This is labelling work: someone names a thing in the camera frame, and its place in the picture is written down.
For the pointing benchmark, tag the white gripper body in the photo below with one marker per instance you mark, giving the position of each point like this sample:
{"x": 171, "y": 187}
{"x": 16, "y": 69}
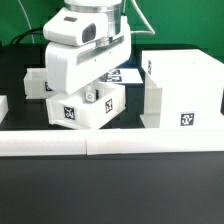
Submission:
{"x": 70, "y": 68}

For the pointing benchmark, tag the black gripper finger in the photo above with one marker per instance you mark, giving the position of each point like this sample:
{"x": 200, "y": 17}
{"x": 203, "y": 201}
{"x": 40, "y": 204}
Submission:
{"x": 91, "y": 95}

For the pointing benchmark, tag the white front drawer box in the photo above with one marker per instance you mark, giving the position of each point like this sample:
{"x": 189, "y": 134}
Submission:
{"x": 74, "y": 111}

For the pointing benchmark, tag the white drawer box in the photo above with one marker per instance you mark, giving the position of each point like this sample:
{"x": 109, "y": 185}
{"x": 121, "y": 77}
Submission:
{"x": 74, "y": 111}
{"x": 35, "y": 84}

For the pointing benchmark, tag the white rear drawer box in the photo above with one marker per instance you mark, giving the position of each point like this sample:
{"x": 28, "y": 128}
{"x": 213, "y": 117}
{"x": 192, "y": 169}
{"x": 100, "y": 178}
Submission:
{"x": 35, "y": 84}

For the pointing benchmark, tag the white drawer cabinet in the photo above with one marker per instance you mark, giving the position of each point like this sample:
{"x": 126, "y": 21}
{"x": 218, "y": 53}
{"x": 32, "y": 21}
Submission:
{"x": 183, "y": 89}

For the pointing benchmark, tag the white marker plate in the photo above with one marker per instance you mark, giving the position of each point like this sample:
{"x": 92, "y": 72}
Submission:
{"x": 124, "y": 76}

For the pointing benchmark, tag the white left fence block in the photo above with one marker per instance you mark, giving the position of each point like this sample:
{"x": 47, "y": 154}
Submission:
{"x": 3, "y": 107}

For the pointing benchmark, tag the white left front fence bar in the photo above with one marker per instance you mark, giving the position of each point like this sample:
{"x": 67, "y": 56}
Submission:
{"x": 42, "y": 143}

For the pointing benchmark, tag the white fence bar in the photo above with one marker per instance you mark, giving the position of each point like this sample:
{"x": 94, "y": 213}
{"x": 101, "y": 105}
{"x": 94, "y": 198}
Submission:
{"x": 136, "y": 141}
{"x": 42, "y": 143}

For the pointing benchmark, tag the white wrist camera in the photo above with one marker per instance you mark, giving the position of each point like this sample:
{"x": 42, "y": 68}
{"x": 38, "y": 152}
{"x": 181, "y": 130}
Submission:
{"x": 75, "y": 28}

